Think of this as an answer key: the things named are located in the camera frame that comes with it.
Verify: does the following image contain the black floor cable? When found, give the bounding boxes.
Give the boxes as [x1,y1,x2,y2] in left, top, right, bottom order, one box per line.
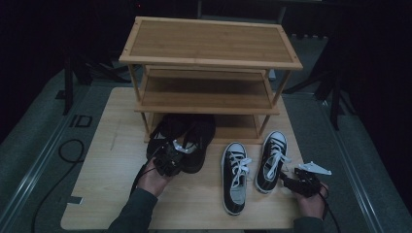
[30,139,86,233]

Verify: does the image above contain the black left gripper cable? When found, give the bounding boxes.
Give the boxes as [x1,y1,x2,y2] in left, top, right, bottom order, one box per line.
[129,150,163,196]

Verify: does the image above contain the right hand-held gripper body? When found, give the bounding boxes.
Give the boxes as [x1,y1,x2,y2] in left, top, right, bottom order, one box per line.
[292,161,332,199]

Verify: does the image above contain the black metal stand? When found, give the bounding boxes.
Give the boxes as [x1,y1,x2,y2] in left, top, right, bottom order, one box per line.
[283,69,358,131]
[54,52,132,117]

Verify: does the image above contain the black lace-up shoe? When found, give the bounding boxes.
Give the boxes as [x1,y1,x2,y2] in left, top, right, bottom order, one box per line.
[181,113,218,175]
[146,113,193,163]

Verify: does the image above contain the person's right hand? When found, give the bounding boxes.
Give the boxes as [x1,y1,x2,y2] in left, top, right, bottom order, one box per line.
[292,183,329,222]

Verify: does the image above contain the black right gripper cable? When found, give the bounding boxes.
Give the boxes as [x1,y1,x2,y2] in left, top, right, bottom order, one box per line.
[319,183,342,233]

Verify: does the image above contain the person's left hand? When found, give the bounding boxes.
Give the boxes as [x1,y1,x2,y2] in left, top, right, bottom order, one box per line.
[136,158,173,198]

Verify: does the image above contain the black and white canvas sneaker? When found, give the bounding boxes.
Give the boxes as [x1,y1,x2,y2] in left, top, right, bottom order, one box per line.
[221,141,253,216]
[255,130,292,194]

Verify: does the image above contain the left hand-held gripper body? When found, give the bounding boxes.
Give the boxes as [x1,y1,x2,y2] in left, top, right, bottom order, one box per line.
[152,139,198,178]

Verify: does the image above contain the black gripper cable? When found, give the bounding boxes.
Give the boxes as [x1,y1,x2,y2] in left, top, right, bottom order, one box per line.
[129,150,163,196]
[319,183,342,233]

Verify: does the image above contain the wooden three-tier shoe rack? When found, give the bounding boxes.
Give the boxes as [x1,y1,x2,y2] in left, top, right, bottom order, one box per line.
[119,16,304,145]

